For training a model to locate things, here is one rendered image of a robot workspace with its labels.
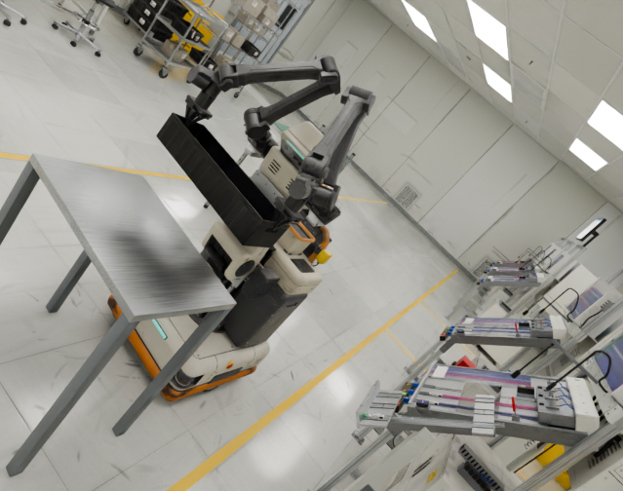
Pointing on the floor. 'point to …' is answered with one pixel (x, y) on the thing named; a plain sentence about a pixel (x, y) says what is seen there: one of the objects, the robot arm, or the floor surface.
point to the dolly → (139, 12)
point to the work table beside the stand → (116, 273)
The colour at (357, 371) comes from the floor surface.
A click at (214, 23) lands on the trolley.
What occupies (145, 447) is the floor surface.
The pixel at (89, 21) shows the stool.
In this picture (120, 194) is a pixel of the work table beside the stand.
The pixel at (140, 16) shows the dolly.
